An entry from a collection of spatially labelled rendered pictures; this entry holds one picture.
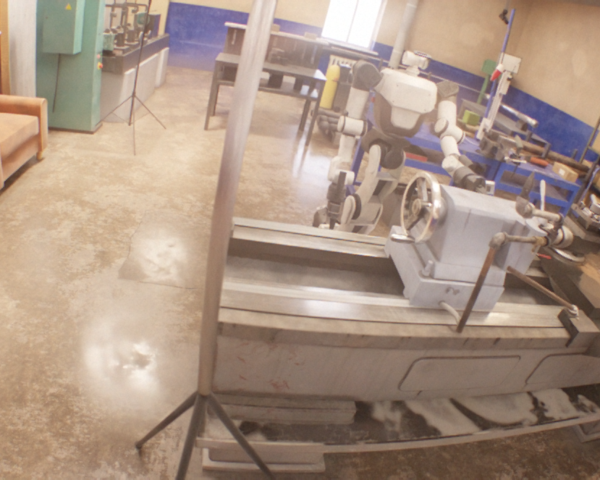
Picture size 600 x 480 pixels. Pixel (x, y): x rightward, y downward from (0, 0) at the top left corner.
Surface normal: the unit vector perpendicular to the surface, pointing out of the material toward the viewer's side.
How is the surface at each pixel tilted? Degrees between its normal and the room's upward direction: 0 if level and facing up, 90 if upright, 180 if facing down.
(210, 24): 90
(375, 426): 0
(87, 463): 0
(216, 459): 90
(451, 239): 70
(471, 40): 90
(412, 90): 87
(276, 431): 0
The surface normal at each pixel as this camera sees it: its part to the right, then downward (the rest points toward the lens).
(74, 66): 0.14, 0.55
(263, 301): 0.24, -0.83
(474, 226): 0.19, 0.33
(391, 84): -0.60, 0.16
